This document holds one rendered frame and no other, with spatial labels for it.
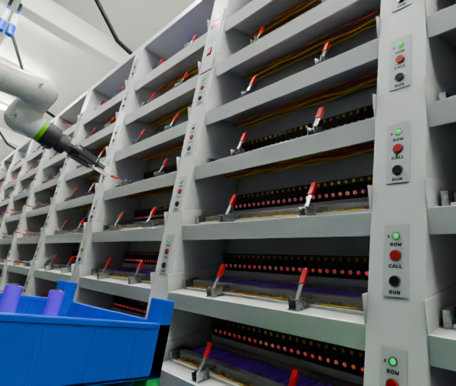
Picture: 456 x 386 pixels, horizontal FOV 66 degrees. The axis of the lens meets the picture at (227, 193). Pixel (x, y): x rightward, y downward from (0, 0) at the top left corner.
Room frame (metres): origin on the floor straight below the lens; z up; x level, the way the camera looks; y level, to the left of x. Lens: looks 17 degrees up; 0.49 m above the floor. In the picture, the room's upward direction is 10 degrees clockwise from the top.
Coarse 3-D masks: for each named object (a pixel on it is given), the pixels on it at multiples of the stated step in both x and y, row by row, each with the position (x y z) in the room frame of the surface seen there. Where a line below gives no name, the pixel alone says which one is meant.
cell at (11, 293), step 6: (6, 288) 0.43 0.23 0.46; (12, 288) 0.43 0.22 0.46; (18, 288) 0.43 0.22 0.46; (6, 294) 0.43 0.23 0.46; (12, 294) 0.43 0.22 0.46; (18, 294) 0.43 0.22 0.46; (0, 300) 0.43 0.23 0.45; (6, 300) 0.43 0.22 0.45; (12, 300) 0.43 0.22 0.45; (18, 300) 0.44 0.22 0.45; (0, 306) 0.43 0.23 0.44; (6, 306) 0.43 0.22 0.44; (12, 306) 0.43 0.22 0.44; (12, 312) 0.43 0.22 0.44
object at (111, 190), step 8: (176, 160) 1.15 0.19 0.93; (160, 176) 1.24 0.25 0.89; (168, 176) 1.20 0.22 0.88; (104, 184) 1.61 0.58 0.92; (112, 184) 1.64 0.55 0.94; (120, 184) 1.66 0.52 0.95; (136, 184) 1.38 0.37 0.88; (144, 184) 1.33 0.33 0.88; (152, 184) 1.29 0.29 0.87; (160, 184) 1.25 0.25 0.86; (168, 184) 1.21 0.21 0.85; (104, 192) 1.61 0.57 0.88; (112, 192) 1.55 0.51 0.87; (120, 192) 1.49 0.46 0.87; (128, 192) 1.44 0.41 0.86; (136, 192) 1.39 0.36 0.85; (144, 192) 1.67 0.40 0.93; (152, 192) 1.49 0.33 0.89; (160, 192) 1.47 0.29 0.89; (168, 192) 1.49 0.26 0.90; (104, 200) 1.62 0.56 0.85
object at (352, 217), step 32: (256, 192) 1.08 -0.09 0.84; (288, 192) 0.99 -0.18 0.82; (320, 192) 0.91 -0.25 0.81; (352, 192) 0.84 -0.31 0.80; (192, 224) 1.11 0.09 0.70; (224, 224) 0.94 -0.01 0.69; (256, 224) 0.85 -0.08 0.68; (288, 224) 0.78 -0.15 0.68; (320, 224) 0.71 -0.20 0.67; (352, 224) 0.66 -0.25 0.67
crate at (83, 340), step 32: (64, 288) 0.51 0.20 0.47; (0, 320) 0.27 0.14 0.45; (32, 320) 0.29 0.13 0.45; (64, 320) 0.31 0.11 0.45; (96, 320) 0.34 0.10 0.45; (128, 320) 0.46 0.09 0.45; (160, 320) 0.41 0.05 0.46; (0, 352) 0.28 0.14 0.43; (32, 352) 0.30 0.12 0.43; (64, 352) 0.32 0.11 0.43; (96, 352) 0.35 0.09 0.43; (128, 352) 0.38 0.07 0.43; (160, 352) 0.42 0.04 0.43; (0, 384) 0.28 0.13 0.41; (32, 384) 0.30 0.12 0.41; (64, 384) 0.33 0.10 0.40; (96, 384) 0.35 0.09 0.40
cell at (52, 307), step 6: (48, 294) 0.48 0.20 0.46; (54, 294) 0.48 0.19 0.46; (60, 294) 0.48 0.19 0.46; (48, 300) 0.48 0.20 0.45; (54, 300) 0.48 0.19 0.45; (60, 300) 0.48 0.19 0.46; (48, 306) 0.48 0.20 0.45; (54, 306) 0.48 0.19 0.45; (60, 306) 0.49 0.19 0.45; (48, 312) 0.48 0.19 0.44; (54, 312) 0.48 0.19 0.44
